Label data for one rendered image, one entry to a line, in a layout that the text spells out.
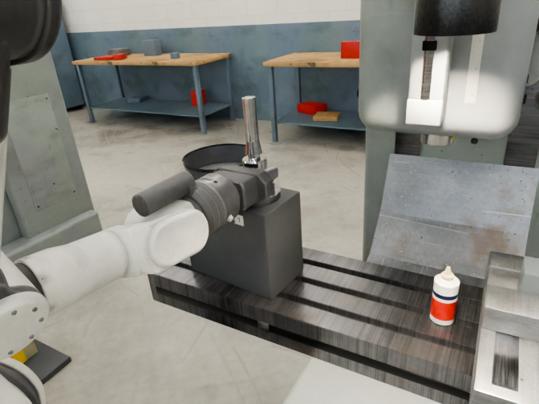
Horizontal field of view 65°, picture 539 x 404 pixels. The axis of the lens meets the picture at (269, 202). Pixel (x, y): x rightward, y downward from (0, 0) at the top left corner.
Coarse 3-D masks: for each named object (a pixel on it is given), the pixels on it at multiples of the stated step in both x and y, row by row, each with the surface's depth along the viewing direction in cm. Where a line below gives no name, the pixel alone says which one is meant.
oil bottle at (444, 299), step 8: (448, 272) 70; (440, 280) 71; (448, 280) 70; (456, 280) 71; (440, 288) 70; (448, 288) 70; (456, 288) 70; (432, 296) 73; (440, 296) 71; (448, 296) 70; (456, 296) 71; (432, 304) 73; (440, 304) 72; (448, 304) 71; (432, 312) 74; (440, 312) 72; (448, 312) 72; (432, 320) 74; (440, 320) 73; (448, 320) 73
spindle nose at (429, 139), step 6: (420, 138) 64; (426, 138) 62; (432, 138) 61; (438, 138) 61; (444, 138) 61; (450, 138) 61; (432, 144) 62; (438, 144) 61; (444, 144) 61; (450, 144) 62
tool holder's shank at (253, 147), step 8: (248, 96) 74; (248, 104) 73; (248, 112) 74; (256, 112) 74; (248, 120) 74; (256, 120) 75; (248, 128) 75; (256, 128) 76; (248, 136) 76; (256, 136) 76; (248, 144) 76; (256, 144) 76; (248, 152) 77; (256, 152) 77
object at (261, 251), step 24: (288, 192) 83; (240, 216) 78; (264, 216) 75; (288, 216) 81; (216, 240) 85; (240, 240) 81; (264, 240) 77; (288, 240) 83; (192, 264) 93; (216, 264) 88; (240, 264) 84; (264, 264) 79; (288, 264) 85; (264, 288) 82
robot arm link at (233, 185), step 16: (208, 176) 68; (224, 176) 73; (240, 176) 73; (256, 176) 73; (224, 192) 67; (240, 192) 71; (256, 192) 73; (272, 192) 74; (224, 208) 66; (240, 208) 72; (224, 224) 69
